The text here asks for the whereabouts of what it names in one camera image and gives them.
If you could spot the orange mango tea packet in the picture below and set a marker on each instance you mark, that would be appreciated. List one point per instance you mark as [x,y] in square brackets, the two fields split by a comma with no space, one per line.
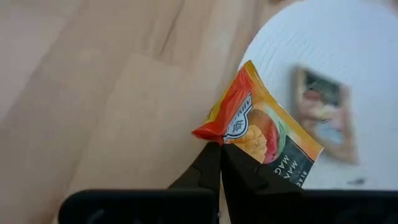
[248,102]

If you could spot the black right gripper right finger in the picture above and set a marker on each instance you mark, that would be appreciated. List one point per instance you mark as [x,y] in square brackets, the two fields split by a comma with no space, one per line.
[295,207]

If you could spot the white round plate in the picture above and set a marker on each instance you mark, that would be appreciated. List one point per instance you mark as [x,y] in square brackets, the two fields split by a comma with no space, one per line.
[357,37]

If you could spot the tan tea packet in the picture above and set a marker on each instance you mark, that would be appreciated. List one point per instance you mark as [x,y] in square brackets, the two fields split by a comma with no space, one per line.
[326,115]

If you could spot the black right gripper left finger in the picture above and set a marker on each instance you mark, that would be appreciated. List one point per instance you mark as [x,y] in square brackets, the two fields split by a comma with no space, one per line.
[140,207]

